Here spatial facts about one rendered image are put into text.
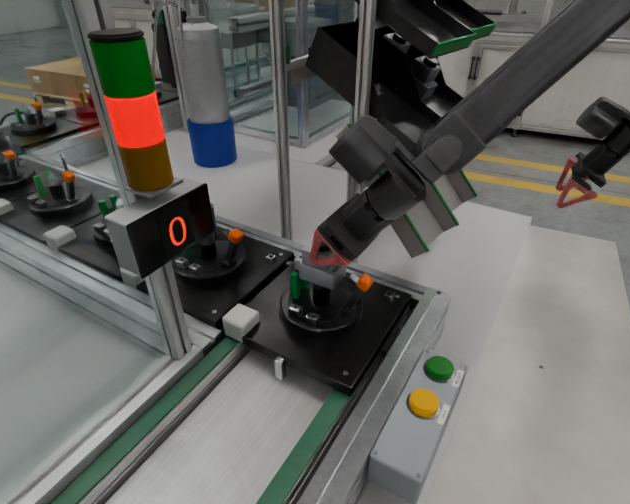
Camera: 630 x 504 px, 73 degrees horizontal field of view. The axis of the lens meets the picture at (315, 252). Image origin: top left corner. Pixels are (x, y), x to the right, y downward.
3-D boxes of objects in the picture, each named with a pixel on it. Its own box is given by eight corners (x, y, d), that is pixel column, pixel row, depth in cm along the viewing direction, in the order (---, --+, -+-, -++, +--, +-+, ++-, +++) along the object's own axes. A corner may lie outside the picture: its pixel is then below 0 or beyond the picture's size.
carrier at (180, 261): (294, 260, 89) (292, 207, 82) (216, 331, 73) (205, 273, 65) (208, 229, 100) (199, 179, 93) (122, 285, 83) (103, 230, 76)
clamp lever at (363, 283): (356, 307, 71) (375, 279, 65) (351, 314, 69) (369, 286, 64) (339, 294, 71) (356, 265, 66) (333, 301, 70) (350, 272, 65)
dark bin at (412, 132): (451, 140, 81) (474, 107, 76) (416, 160, 73) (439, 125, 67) (347, 55, 88) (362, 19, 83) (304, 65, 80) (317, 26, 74)
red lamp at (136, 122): (175, 137, 47) (166, 90, 44) (138, 151, 43) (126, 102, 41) (143, 129, 49) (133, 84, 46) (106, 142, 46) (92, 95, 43)
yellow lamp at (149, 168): (183, 178, 50) (175, 137, 47) (149, 195, 46) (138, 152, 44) (153, 169, 52) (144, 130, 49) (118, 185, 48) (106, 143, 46)
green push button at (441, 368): (455, 370, 65) (457, 361, 64) (447, 389, 63) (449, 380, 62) (429, 360, 67) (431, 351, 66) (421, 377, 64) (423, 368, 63)
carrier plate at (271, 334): (410, 302, 79) (412, 293, 77) (350, 397, 62) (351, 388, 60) (300, 262, 89) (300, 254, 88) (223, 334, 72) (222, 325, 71)
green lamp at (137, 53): (166, 89, 44) (156, 37, 41) (126, 101, 41) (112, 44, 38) (133, 83, 46) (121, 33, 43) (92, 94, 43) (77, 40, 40)
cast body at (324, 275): (346, 276, 70) (347, 240, 66) (333, 291, 67) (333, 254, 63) (302, 261, 73) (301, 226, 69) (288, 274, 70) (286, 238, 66)
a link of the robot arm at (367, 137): (471, 150, 48) (456, 149, 56) (401, 74, 47) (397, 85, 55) (391, 222, 51) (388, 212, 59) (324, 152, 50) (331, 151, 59)
